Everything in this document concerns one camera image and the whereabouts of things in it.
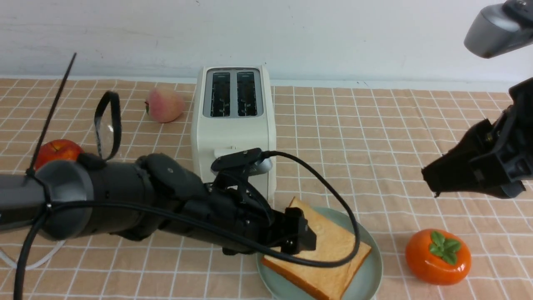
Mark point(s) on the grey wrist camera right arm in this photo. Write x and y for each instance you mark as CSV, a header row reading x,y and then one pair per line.
x,y
501,28

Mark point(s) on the red apple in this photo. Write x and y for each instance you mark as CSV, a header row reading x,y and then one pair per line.
x,y
58,149

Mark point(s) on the white two-slot toaster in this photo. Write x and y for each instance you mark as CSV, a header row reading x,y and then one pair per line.
x,y
233,111

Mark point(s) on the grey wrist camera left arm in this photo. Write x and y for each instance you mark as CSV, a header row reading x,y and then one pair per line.
x,y
253,161

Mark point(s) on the orange persimmon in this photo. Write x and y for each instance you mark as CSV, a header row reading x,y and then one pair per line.
x,y
438,257

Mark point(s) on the light green plate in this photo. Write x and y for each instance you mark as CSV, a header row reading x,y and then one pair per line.
x,y
363,286

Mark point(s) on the orange checkered tablecloth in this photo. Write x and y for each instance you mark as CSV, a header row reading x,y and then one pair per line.
x,y
370,144

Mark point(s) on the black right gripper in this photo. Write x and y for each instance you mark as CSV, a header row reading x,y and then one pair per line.
x,y
496,159

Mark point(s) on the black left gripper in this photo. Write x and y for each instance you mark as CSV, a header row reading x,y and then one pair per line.
x,y
227,205

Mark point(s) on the pink peach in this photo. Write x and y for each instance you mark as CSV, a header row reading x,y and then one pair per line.
x,y
164,105

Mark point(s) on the toasted bread slice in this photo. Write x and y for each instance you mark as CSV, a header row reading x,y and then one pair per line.
x,y
333,243

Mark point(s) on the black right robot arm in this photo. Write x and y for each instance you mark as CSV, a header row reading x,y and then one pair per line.
x,y
525,96

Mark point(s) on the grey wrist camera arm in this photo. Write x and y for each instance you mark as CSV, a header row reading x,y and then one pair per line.
x,y
253,161
501,28

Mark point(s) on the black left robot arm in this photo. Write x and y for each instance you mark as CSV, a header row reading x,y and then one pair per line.
x,y
134,200

